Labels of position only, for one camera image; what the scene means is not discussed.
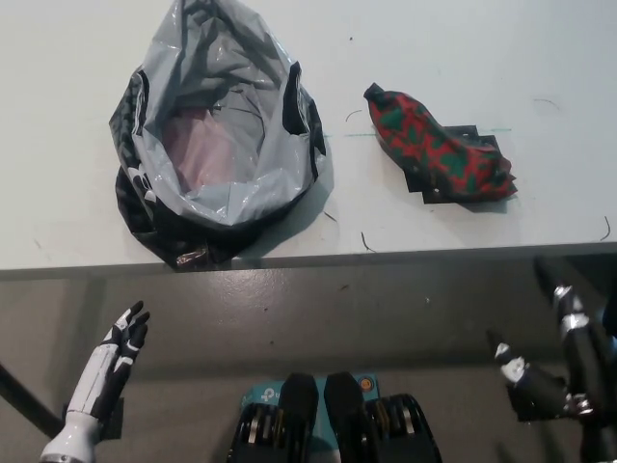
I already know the red green coffee bean bag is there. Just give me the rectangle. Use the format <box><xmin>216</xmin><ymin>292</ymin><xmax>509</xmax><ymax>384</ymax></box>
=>
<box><xmin>363</xmin><ymin>82</ymin><xmax>518</xmax><ymax>208</ymax></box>

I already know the black and white right hand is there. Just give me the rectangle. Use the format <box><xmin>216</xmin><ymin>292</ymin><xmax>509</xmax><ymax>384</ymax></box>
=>
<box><xmin>486</xmin><ymin>258</ymin><xmax>617</xmax><ymax>422</ymax></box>

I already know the white and black left hand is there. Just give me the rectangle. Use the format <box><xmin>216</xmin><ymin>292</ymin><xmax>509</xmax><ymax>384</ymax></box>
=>
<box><xmin>65</xmin><ymin>300</ymin><xmax>151</xmax><ymax>420</ymax></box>

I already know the black table leg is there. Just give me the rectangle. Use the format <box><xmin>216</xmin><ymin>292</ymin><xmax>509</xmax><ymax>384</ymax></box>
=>
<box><xmin>0</xmin><ymin>359</ymin><xmax>65</xmax><ymax>439</ymax></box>

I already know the black plastic bag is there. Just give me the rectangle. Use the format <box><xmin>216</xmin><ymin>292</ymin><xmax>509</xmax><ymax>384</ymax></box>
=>
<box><xmin>109</xmin><ymin>0</ymin><xmax>335</xmax><ymax>267</ymax></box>

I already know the black tape patch on table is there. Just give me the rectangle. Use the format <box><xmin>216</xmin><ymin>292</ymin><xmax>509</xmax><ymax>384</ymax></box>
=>
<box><xmin>380</xmin><ymin>123</ymin><xmax>502</xmax><ymax>206</ymax></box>

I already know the teal box on robot body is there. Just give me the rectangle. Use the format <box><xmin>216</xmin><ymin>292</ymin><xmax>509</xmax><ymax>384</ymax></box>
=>
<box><xmin>239</xmin><ymin>371</ymin><xmax>383</xmax><ymax>463</ymax></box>

